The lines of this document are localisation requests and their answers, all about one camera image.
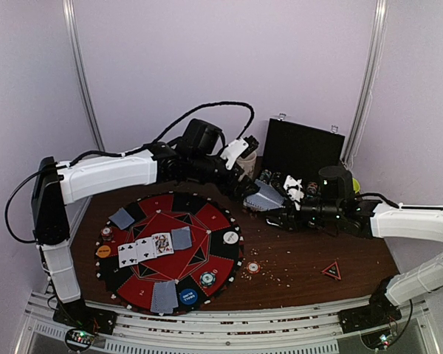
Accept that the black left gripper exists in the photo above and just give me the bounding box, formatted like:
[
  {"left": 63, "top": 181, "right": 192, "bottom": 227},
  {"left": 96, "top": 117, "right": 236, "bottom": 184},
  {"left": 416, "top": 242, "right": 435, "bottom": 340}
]
[{"left": 189, "top": 153, "right": 261, "bottom": 202}]

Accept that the grey playing card deck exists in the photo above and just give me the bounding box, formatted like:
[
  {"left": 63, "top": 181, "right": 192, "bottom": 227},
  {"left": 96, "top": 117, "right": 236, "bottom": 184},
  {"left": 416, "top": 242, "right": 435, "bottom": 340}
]
[{"left": 243, "top": 180, "right": 285, "bottom": 212}]

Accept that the poker chip row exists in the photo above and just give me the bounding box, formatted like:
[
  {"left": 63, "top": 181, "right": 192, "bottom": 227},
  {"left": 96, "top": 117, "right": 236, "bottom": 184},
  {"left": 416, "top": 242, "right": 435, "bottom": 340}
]
[
  {"left": 259, "top": 169, "right": 272, "bottom": 184},
  {"left": 306, "top": 181, "right": 318, "bottom": 196}
]

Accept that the white dealer button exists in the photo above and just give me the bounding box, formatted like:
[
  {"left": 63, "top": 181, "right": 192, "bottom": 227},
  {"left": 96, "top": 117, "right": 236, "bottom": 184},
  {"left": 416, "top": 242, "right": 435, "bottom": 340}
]
[{"left": 223, "top": 231, "right": 240, "bottom": 245}]

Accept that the orange white chip stack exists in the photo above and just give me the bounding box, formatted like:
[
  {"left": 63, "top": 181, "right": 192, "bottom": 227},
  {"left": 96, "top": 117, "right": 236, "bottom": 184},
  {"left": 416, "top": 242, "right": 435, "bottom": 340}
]
[{"left": 247, "top": 261, "right": 261, "bottom": 274}]

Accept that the face down grey board card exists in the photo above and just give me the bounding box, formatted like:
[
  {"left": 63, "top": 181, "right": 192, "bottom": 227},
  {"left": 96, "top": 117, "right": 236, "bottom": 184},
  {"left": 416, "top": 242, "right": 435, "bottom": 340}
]
[{"left": 171, "top": 226, "right": 192, "bottom": 251}]

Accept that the green white chip stack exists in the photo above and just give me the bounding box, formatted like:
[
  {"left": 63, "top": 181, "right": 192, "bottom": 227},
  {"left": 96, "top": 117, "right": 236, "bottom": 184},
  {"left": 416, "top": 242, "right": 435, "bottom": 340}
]
[{"left": 199, "top": 271, "right": 216, "bottom": 288}]

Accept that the face up queen card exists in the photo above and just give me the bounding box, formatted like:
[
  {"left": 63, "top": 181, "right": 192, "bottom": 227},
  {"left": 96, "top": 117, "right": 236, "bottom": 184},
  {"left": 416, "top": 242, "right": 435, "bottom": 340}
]
[{"left": 151, "top": 232, "right": 174, "bottom": 257}]

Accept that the face up clubs card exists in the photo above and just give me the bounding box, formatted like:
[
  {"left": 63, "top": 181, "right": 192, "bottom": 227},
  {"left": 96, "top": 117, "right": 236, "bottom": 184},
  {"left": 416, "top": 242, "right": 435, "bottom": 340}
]
[
  {"left": 117, "top": 243, "right": 138, "bottom": 268},
  {"left": 135, "top": 237, "right": 157, "bottom": 262}
]

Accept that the blue small blind button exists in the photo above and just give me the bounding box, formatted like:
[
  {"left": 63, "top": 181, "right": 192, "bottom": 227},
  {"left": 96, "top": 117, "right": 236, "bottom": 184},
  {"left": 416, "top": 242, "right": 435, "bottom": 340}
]
[{"left": 179, "top": 288, "right": 199, "bottom": 306}]

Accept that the grey dealt playing cards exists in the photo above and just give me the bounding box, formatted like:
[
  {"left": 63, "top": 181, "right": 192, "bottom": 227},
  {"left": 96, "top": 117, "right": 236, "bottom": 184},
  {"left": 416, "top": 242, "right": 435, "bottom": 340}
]
[{"left": 109, "top": 208, "right": 134, "bottom": 230}]

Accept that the red white chip stack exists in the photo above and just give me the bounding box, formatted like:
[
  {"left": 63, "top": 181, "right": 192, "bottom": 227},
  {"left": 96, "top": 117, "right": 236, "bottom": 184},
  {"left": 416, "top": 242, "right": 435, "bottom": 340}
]
[{"left": 100, "top": 226, "right": 114, "bottom": 241}]

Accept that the orange big blind button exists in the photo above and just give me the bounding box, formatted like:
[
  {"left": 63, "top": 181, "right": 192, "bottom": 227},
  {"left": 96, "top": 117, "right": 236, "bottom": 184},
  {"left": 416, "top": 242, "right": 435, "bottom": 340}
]
[{"left": 95, "top": 245, "right": 111, "bottom": 258}]

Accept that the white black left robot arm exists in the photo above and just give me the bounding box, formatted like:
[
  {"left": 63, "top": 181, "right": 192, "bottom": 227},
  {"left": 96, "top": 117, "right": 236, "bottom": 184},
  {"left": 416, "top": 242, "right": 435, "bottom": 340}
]
[{"left": 31, "top": 119, "right": 259, "bottom": 327}]

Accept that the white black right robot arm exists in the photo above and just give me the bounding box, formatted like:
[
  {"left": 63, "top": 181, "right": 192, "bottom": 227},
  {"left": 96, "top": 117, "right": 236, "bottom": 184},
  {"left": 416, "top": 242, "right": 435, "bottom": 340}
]
[{"left": 267, "top": 166, "right": 443, "bottom": 326}]

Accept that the cream ceramic mug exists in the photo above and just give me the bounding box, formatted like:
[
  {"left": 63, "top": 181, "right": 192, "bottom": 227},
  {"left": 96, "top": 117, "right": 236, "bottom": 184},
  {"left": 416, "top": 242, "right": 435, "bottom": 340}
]
[{"left": 236, "top": 151, "right": 257, "bottom": 181}]

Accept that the green plastic bowl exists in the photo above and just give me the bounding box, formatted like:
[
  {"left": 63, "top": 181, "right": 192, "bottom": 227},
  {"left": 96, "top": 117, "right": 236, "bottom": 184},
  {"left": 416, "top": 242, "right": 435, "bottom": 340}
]
[{"left": 352, "top": 178, "right": 361, "bottom": 194}]

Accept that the black poker chip case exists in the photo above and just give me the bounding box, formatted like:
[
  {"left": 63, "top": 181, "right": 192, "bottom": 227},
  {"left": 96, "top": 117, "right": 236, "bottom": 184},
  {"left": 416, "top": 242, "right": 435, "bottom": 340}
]
[{"left": 261, "top": 119, "right": 345, "bottom": 183}]

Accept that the black red triangular token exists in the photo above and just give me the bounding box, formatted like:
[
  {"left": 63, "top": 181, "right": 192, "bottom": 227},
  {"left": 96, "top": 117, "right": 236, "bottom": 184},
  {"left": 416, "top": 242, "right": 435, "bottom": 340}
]
[{"left": 321, "top": 261, "right": 342, "bottom": 281}]

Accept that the round red black poker mat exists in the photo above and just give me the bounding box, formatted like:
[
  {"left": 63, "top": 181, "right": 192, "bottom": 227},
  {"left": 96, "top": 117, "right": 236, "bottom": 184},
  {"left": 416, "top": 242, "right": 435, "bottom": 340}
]
[{"left": 95, "top": 192, "right": 244, "bottom": 316}]

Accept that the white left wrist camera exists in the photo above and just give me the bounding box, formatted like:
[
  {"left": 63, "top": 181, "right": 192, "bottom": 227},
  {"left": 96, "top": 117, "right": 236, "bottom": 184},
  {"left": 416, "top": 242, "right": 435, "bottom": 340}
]
[{"left": 220, "top": 135, "right": 259, "bottom": 170}]

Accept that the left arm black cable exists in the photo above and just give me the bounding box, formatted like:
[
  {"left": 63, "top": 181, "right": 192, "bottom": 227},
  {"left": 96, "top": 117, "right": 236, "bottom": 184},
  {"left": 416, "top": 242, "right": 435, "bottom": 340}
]
[{"left": 5, "top": 101, "right": 255, "bottom": 244}]

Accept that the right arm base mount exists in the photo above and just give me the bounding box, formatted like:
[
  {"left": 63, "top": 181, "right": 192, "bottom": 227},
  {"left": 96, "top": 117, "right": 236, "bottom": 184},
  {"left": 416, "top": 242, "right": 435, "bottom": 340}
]
[{"left": 337, "top": 304, "right": 402, "bottom": 333}]

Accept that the right aluminium frame post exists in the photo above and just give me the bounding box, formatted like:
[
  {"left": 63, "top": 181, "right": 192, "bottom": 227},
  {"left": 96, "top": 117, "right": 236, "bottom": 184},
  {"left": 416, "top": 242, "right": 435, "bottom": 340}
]
[{"left": 343, "top": 0, "right": 388, "bottom": 169}]

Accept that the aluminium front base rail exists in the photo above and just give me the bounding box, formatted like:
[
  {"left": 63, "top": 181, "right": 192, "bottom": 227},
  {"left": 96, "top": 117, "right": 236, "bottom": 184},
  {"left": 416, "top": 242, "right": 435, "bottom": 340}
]
[{"left": 12, "top": 291, "right": 443, "bottom": 353}]

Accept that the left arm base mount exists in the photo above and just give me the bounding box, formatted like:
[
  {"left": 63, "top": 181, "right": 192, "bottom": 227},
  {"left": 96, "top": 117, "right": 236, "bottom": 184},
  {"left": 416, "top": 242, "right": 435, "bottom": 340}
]
[{"left": 53, "top": 298, "right": 117, "bottom": 335}]

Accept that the aluminium corner frame post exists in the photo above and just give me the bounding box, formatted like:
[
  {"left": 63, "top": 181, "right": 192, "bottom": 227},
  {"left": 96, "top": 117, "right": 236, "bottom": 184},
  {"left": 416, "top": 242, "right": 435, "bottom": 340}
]
[{"left": 62, "top": 0, "right": 106, "bottom": 151}]

